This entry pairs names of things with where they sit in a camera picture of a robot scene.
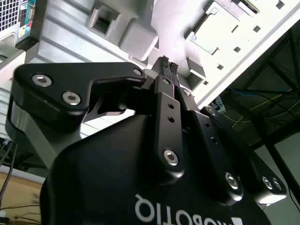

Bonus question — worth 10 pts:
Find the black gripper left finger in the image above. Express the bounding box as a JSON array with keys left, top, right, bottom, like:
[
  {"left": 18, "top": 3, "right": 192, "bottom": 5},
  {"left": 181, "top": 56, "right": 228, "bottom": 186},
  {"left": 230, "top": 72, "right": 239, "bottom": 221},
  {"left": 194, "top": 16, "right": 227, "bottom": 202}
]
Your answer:
[{"left": 6, "top": 55, "right": 186, "bottom": 185}]

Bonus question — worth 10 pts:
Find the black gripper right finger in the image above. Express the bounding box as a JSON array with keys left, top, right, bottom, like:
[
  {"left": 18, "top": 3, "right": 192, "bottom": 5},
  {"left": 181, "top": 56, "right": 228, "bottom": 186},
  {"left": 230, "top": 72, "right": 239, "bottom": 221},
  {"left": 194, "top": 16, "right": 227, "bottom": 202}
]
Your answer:
[{"left": 170, "top": 61, "right": 288, "bottom": 207}]

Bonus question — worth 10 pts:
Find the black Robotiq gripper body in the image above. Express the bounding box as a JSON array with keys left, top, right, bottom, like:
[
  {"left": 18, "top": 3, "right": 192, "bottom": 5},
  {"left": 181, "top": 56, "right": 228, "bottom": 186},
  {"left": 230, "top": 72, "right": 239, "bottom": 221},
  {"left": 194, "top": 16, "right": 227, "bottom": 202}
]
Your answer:
[{"left": 39, "top": 114, "right": 268, "bottom": 225}]

